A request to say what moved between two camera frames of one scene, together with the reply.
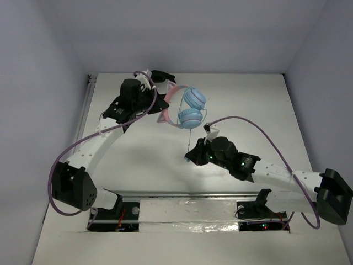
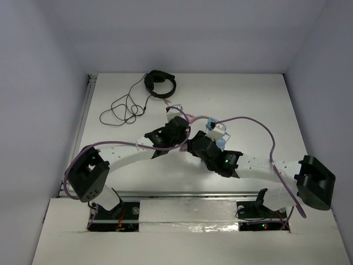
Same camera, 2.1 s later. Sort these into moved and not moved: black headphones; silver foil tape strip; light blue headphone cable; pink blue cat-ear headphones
Moved: light blue headphone cable; pink blue cat-ear headphones
Not moved: silver foil tape strip; black headphones
